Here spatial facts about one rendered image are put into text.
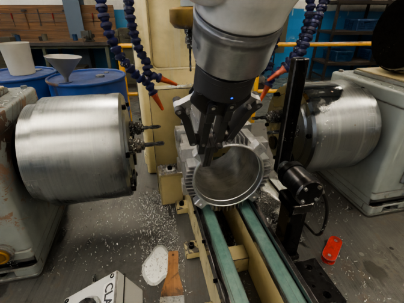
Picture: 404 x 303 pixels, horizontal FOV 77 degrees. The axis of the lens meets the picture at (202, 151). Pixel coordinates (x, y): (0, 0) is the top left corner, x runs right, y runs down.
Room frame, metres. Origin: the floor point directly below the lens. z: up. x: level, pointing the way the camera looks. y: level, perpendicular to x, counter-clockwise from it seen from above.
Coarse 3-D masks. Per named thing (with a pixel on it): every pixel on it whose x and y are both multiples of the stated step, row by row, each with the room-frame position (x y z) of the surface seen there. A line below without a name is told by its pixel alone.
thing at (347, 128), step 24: (312, 96) 0.60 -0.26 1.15; (336, 96) 0.61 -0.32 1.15; (360, 96) 0.62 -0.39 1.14; (312, 120) 0.55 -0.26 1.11; (336, 120) 0.56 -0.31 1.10; (360, 120) 0.57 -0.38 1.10; (312, 144) 0.54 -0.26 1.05; (336, 144) 0.54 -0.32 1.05; (360, 144) 0.56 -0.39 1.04; (312, 168) 0.55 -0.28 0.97; (336, 168) 0.61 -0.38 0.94
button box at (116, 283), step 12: (108, 276) 0.18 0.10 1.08; (120, 276) 0.18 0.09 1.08; (96, 288) 0.17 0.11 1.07; (108, 288) 0.16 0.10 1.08; (120, 288) 0.16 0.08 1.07; (132, 288) 0.18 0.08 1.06; (72, 300) 0.16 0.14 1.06; (96, 300) 0.15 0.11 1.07; (108, 300) 0.15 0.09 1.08; (120, 300) 0.15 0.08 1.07; (132, 300) 0.16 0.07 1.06
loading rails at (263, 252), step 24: (192, 216) 0.51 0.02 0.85; (240, 216) 0.45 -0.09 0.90; (264, 216) 0.43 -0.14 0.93; (192, 240) 0.46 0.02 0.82; (216, 240) 0.37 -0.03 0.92; (240, 240) 0.44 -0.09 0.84; (264, 240) 0.37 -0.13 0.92; (216, 264) 0.31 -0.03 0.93; (240, 264) 0.38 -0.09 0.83; (264, 264) 0.33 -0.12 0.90; (288, 264) 0.31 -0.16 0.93; (216, 288) 0.28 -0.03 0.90; (240, 288) 0.27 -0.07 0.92; (264, 288) 0.31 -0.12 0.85; (288, 288) 0.27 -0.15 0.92
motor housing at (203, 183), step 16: (176, 144) 0.61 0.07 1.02; (224, 144) 0.45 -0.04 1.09; (240, 144) 0.46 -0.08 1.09; (192, 160) 0.46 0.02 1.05; (224, 160) 0.63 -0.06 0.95; (240, 160) 0.58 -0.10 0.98; (256, 160) 0.50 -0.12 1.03; (192, 176) 0.44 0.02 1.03; (208, 176) 0.56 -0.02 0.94; (224, 176) 0.56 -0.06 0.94; (240, 176) 0.53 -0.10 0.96; (256, 176) 0.49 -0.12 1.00; (192, 192) 0.45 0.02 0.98; (208, 192) 0.48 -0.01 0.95; (224, 192) 0.50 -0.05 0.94; (240, 192) 0.48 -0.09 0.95
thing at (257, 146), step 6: (252, 144) 0.47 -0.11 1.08; (258, 144) 0.46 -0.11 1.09; (192, 150) 0.46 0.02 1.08; (258, 150) 0.46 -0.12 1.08; (264, 150) 0.47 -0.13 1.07; (198, 156) 0.44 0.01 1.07; (258, 192) 0.48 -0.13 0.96; (198, 198) 0.44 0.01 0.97; (252, 198) 0.46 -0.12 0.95; (198, 204) 0.44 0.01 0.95; (204, 204) 0.44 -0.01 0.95
